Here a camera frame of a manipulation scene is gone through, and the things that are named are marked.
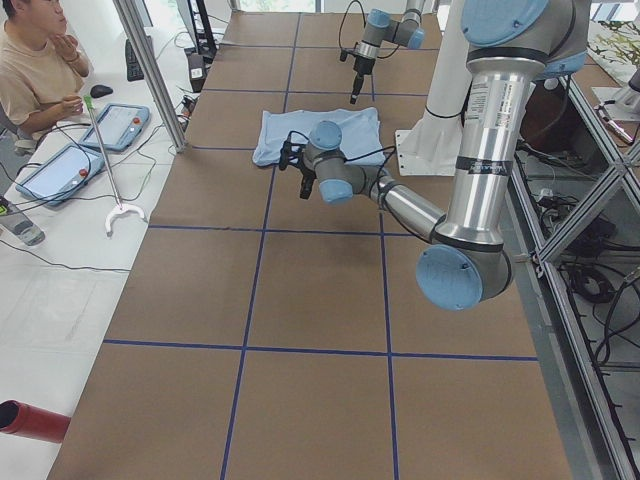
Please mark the red cylinder tube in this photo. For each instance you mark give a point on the red cylinder tube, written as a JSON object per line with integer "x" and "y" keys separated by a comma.
{"x": 32, "y": 422}

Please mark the white camera mast base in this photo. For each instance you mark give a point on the white camera mast base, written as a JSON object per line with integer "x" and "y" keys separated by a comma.
{"x": 431, "y": 147}

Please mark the white reacher grabber stick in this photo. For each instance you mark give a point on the white reacher grabber stick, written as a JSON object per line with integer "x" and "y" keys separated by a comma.
{"x": 121, "y": 208}

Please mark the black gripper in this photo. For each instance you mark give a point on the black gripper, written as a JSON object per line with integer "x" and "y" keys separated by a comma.
{"x": 361, "y": 65}
{"x": 308, "y": 176}

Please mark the light blue t-shirt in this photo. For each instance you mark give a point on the light blue t-shirt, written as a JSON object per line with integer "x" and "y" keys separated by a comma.
{"x": 360, "y": 134}

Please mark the black keyboard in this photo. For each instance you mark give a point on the black keyboard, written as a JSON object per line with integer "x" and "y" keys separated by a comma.
{"x": 134, "y": 71}

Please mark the blue teach pendant far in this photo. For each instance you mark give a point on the blue teach pendant far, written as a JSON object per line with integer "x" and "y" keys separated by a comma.
{"x": 120, "y": 124}

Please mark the clear water bottle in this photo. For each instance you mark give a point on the clear water bottle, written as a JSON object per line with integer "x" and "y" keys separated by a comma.
{"x": 17, "y": 223}

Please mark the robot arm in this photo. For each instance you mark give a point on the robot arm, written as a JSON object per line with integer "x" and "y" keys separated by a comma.
{"x": 492, "y": 52}
{"x": 379, "y": 27}

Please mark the black computer mouse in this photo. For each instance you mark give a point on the black computer mouse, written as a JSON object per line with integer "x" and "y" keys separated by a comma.
{"x": 99, "y": 91}

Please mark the blue teach pendant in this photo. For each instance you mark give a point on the blue teach pendant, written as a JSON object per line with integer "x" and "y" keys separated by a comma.
{"x": 120, "y": 124}
{"x": 62, "y": 175}

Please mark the aluminium frame post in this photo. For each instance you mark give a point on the aluminium frame post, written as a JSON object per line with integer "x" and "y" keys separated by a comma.
{"x": 134, "y": 29}

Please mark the seated person in beige shirt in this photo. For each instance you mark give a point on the seated person in beige shirt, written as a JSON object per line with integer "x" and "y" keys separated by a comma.
{"x": 42, "y": 67}

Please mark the blue teach pendant near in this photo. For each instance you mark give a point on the blue teach pendant near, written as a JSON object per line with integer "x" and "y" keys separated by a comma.
{"x": 62, "y": 175}

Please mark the black power adapter with label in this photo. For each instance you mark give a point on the black power adapter with label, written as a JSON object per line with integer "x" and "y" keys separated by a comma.
{"x": 196, "y": 72}

